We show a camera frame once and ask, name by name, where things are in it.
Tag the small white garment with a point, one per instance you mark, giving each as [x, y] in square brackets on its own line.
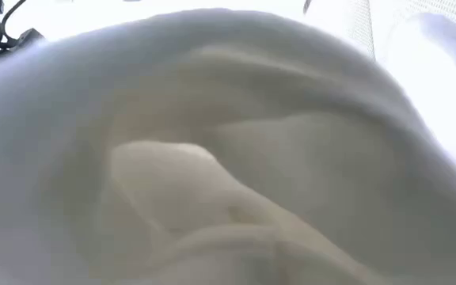
[228, 158]

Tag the beige fabric storage box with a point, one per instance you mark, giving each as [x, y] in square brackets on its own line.
[360, 27]

